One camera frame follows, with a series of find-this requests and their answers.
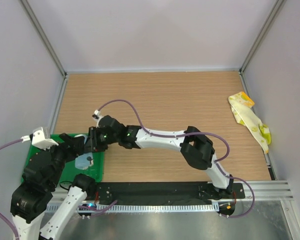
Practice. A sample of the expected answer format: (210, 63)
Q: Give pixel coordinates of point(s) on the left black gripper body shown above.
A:
(61, 154)

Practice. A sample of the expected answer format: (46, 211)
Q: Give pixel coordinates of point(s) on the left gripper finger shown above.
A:
(68, 142)
(78, 145)

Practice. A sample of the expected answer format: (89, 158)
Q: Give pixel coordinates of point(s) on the white slotted cable duct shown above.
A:
(53, 207)

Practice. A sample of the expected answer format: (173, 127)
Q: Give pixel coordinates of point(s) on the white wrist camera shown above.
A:
(40, 138)
(97, 116)

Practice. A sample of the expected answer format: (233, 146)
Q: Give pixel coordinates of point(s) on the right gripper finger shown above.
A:
(91, 143)
(101, 144)

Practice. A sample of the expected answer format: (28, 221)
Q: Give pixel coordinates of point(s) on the aluminium front rail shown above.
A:
(270, 190)

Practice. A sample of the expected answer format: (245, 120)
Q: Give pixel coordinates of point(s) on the aluminium frame post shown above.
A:
(42, 35)
(270, 19)

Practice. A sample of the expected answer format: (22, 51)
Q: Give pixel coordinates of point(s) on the left aluminium frame post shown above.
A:
(42, 35)

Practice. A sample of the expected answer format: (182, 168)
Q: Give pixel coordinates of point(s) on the yellow green patterned towel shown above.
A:
(241, 107)

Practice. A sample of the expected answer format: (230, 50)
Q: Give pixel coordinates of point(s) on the right aluminium frame post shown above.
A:
(270, 19)

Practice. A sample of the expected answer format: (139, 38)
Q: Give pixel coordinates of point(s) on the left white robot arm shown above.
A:
(40, 178)

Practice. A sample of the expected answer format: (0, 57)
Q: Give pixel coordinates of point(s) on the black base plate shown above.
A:
(163, 193)

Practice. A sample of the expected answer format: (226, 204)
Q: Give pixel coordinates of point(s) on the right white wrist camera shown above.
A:
(97, 116)

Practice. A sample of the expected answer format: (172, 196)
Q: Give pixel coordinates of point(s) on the blue polka dot towel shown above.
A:
(84, 161)

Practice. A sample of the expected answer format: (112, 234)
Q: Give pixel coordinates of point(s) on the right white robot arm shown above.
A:
(195, 146)

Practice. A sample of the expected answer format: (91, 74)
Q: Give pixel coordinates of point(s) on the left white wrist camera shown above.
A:
(40, 138)

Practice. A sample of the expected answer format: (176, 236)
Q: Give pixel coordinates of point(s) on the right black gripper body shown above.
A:
(113, 139)

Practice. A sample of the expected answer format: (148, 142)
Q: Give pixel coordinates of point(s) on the green plastic tray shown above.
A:
(70, 171)

